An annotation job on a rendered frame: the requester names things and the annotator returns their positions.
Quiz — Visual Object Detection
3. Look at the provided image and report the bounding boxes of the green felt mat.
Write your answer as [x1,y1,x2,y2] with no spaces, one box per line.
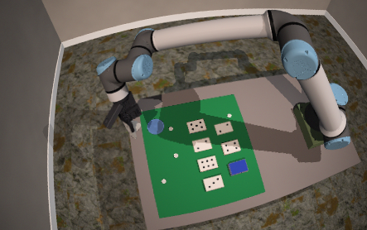
[140,94,265,218]

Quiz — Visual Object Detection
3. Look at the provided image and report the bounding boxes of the blue round disc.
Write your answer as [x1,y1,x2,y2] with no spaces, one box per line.
[147,119,164,134]

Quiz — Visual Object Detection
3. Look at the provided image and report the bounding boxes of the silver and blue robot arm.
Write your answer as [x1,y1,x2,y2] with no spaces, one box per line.
[96,10,350,150]

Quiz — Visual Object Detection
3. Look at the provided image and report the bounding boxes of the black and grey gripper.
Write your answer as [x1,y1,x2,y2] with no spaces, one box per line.
[113,91,142,139]

